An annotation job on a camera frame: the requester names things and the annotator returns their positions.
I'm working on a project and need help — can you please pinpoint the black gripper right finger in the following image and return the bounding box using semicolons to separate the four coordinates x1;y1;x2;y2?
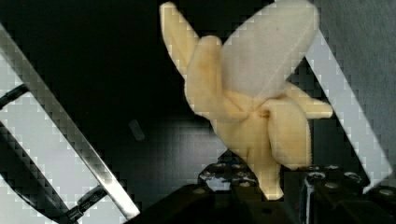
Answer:
283;165;395;224

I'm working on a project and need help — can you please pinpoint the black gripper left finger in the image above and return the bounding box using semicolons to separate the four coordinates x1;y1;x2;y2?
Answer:
197;149;259;195

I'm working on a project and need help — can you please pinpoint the plush peeled banana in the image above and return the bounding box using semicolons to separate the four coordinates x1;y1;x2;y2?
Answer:
160;0;332;200

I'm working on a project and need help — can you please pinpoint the black toaster oven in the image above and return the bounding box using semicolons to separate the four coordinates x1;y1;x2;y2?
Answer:
1;0;395;208

